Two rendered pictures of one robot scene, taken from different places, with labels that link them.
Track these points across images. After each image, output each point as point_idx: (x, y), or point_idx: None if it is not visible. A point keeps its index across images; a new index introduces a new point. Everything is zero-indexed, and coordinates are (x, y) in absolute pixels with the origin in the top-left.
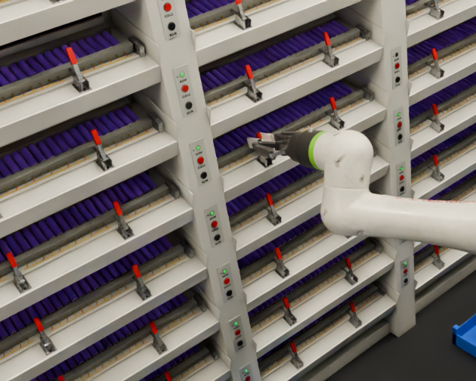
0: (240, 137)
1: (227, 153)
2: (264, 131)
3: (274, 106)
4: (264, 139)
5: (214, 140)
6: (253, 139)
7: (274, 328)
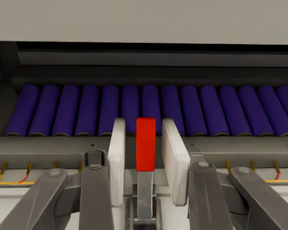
0: (134, 110)
1: (59, 133)
2: (212, 122)
3: (259, 18)
4: (166, 153)
5: (67, 87)
6: (111, 135)
7: None
